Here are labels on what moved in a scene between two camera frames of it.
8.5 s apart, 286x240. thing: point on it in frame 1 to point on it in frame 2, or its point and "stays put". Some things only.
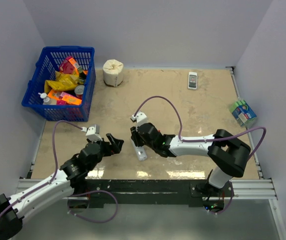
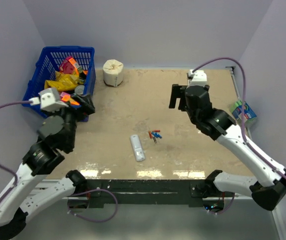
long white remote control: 141,151 stays put
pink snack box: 68,65 stays put
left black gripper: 115,146 to 87,104
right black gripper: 135,137 to 177,91
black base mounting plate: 143,193 stays put
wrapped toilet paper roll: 113,72 stays put
